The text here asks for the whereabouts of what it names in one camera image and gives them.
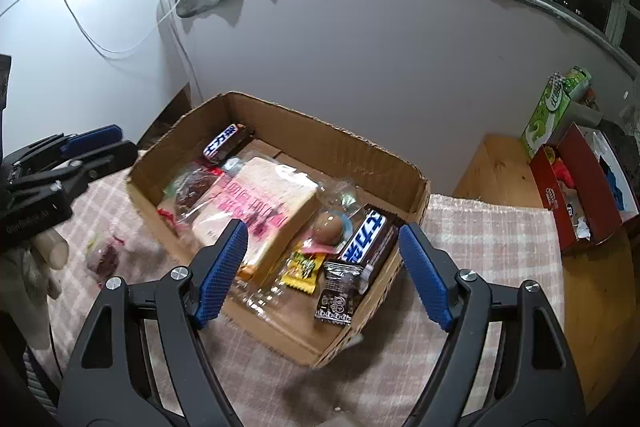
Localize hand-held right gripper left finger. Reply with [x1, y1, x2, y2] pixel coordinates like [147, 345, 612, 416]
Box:
[57, 218, 249, 427]

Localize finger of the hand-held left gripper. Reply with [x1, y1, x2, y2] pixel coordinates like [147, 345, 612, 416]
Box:
[7, 124, 124, 168]
[12, 140, 139, 202]

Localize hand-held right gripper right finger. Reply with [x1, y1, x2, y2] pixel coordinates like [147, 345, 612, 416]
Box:
[399, 222, 586, 427]

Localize brown chocolate bar blue print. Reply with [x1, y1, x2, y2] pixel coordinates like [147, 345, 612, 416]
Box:
[339, 203, 405, 290]
[201, 123, 255, 166]

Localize sliced bread packet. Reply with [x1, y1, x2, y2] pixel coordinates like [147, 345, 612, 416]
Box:
[191, 156, 321, 282]

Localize yellow candy packet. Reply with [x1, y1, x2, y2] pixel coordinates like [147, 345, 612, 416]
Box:
[278, 251, 327, 296]

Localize small dark patterned packet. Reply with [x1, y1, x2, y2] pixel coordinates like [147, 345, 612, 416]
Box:
[314, 259, 364, 324]

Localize clear packet dark cake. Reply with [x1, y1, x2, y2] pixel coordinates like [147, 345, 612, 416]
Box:
[170, 163, 226, 214]

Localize brown egg packet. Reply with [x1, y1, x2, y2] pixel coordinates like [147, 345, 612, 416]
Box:
[306, 208, 353, 253]

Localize brown cardboard box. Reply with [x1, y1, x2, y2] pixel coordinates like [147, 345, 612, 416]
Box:
[125, 92, 432, 369]

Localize person's left hand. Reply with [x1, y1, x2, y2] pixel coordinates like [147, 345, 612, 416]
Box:
[0, 230, 69, 351]

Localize checked beige cloth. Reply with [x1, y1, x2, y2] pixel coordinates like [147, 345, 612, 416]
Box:
[24, 171, 567, 427]

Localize dark red snack packet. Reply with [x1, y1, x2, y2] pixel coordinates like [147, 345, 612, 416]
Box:
[86, 235, 122, 285]

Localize wooden table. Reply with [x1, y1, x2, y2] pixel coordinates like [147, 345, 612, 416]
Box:
[451, 133, 640, 414]

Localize red cardboard box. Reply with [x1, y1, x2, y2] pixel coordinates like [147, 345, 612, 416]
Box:
[528, 122, 640, 254]

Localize green tissue box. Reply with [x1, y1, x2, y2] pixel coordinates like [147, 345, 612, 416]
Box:
[520, 66, 592, 166]

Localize white cable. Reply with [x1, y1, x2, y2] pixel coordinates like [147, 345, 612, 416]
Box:
[55, 0, 206, 105]

